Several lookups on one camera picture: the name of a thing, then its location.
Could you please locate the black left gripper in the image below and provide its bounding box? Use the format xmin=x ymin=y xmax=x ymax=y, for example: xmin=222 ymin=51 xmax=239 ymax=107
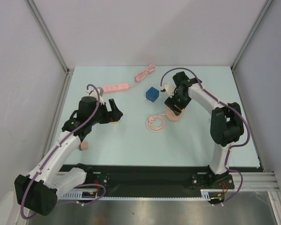
xmin=89 ymin=99 xmax=122 ymax=126

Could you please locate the pink round power strip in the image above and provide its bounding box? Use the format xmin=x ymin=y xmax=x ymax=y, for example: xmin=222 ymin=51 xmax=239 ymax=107
xmin=145 ymin=106 xmax=185 ymax=133

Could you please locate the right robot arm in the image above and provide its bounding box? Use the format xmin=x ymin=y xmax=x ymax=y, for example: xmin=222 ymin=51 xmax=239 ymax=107
xmin=160 ymin=71 xmax=244 ymax=188

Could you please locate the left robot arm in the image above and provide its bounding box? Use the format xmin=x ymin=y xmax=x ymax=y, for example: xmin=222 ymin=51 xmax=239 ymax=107
xmin=14 ymin=96 xmax=123 ymax=220

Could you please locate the pink long power strip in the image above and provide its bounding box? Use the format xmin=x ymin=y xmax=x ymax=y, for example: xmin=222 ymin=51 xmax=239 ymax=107
xmin=93 ymin=64 xmax=156 ymax=96

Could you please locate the blue cube socket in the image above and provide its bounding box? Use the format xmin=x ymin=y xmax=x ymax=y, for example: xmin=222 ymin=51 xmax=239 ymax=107
xmin=146 ymin=87 xmax=159 ymax=102

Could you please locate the pink cube adapter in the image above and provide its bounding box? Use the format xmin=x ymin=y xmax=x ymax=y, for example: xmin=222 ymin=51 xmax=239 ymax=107
xmin=79 ymin=141 xmax=89 ymax=150

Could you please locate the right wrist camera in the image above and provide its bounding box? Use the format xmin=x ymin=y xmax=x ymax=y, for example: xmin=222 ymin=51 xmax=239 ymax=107
xmin=160 ymin=82 xmax=176 ymax=98

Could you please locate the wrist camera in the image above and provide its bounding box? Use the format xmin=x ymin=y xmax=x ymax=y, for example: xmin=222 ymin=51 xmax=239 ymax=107
xmin=160 ymin=82 xmax=176 ymax=98
xmin=86 ymin=84 xmax=104 ymax=105

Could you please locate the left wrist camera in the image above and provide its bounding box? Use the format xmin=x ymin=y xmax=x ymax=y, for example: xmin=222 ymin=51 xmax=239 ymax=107
xmin=86 ymin=84 xmax=104 ymax=105

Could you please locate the white cable duct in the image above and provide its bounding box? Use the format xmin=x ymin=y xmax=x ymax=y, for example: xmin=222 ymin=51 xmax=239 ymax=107
xmin=60 ymin=190 xmax=101 ymax=200

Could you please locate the aluminium frame rail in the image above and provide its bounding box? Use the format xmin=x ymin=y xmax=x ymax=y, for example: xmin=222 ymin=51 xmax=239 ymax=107
xmin=56 ymin=172 xmax=278 ymax=193

